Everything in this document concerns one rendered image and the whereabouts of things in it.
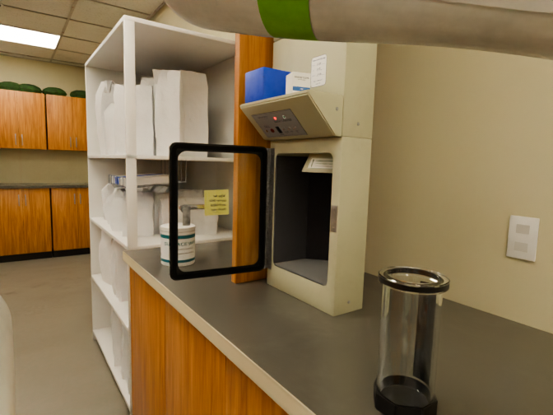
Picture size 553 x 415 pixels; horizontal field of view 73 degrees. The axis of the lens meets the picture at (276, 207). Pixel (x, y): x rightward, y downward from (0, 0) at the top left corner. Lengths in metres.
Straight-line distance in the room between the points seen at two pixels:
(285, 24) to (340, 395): 0.60
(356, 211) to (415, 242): 0.39
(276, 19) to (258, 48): 0.94
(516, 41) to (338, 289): 0.80
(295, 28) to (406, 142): 1.06
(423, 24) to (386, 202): 1.13
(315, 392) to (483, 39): 0.60
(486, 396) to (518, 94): 0.77
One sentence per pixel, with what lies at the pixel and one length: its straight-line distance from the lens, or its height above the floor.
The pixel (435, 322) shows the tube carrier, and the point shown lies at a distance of 0.65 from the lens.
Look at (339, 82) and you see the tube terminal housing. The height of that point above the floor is 1.54.
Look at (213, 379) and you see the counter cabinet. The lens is 1.10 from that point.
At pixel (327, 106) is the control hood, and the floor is 1.48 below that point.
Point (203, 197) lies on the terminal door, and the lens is 1.13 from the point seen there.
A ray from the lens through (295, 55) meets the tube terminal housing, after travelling 1.16.
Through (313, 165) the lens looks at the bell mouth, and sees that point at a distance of 1.07.
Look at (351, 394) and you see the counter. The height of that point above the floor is 0.94.
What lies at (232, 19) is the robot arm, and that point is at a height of 1.47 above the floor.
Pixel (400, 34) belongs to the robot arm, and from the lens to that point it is 0.34.
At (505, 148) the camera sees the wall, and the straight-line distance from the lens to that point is 1.22.
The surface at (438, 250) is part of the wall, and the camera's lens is 1.32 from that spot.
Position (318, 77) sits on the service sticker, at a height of 1.57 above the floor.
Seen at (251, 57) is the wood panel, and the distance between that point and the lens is 1.28.
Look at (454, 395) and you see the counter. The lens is 0.81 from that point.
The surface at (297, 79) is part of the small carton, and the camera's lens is 1.01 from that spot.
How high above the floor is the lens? 1.34
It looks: 7 degrees down
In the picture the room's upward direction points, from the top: 2 degrees clockwise
